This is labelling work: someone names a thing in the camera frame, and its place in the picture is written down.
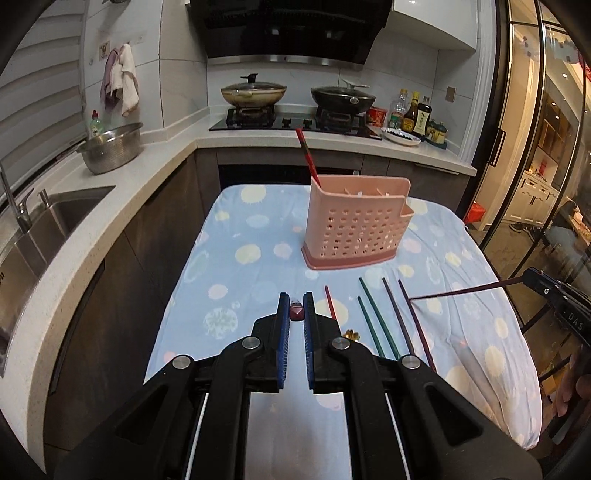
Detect red chopstick end-on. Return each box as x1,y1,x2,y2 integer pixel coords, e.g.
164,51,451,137
290,301,304,322

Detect dark brown chopstick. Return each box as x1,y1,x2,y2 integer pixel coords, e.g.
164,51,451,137
410,276,523,302

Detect short green chopstick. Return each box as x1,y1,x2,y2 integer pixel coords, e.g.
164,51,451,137
356,296,385,358

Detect long green chopstick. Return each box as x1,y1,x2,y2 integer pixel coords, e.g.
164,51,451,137
359,276,402,361

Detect steel kitchen sink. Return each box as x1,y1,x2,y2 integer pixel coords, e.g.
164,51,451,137
0,186,113,366

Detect person's hand on handle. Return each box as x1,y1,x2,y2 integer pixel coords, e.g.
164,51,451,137
552,345,591,417

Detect red chopstick on table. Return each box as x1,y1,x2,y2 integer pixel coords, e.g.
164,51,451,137
324,285,338,321

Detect dark purple chopstick left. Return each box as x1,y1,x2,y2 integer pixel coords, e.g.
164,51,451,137
382,277,415,355

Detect dark purple chopstick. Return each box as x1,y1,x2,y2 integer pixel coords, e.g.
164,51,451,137
382,277,415,355
398,279,437,373

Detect pink perforated utensil holder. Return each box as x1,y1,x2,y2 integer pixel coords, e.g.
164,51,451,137
301,175,414,270

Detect dark purple chopstick right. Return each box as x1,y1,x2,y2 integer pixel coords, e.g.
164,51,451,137
398,279,437,373

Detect blue patterned tablecloth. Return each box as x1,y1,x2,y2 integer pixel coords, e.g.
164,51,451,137
143,183,544,480

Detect red chopstick in holder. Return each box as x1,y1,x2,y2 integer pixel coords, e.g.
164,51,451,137
295,128,322,186

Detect black gas stove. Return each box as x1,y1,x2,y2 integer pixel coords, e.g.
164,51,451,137
209,106,382,140

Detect white plate on counter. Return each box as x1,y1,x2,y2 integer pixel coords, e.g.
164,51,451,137
381,128,421,147

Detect small condiment jars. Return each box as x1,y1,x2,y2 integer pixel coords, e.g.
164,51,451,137
426,120,448,149

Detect red instant noodle cup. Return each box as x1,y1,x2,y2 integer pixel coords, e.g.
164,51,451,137
366,107,388,128

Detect beige wok with lid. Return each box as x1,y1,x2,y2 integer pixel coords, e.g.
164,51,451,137
221,73,287,108

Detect black wok with lid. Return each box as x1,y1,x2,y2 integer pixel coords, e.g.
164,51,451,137
311,84,376,115

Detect yellow cap sauce bottle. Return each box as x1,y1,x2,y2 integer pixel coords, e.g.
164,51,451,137
402,91,420,133

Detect clear oil bottle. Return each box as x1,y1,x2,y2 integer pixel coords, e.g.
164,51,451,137
388,89,409,129

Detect dark soy sauce bottle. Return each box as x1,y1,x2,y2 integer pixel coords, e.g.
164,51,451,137
413,97,432,140

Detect green dish soap bottle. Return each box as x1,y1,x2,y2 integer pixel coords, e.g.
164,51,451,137
89,110,104,137

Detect chrome faucet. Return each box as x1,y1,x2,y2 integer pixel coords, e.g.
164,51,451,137
0,164,34,234

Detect hanging white pink towels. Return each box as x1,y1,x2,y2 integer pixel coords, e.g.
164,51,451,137
100,43,139,117

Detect black range hood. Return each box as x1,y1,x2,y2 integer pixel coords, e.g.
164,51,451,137
189,0,393,68

